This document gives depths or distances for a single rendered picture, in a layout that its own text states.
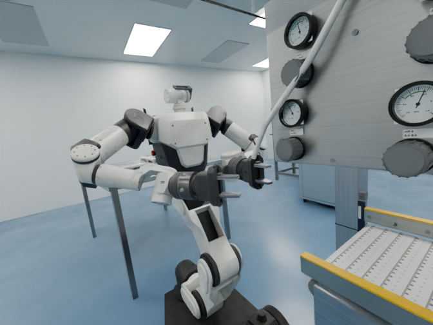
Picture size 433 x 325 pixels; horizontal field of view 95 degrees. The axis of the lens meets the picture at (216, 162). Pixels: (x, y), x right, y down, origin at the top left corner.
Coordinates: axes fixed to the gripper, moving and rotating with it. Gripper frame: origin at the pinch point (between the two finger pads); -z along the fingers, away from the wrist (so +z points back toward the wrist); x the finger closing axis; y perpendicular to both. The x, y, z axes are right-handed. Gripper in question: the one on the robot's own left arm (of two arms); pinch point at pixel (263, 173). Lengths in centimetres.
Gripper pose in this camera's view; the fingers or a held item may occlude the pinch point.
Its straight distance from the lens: 69.4
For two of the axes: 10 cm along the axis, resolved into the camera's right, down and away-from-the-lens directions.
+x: 1.1, 9.8, 1.6
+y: -8.9, 1.7, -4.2
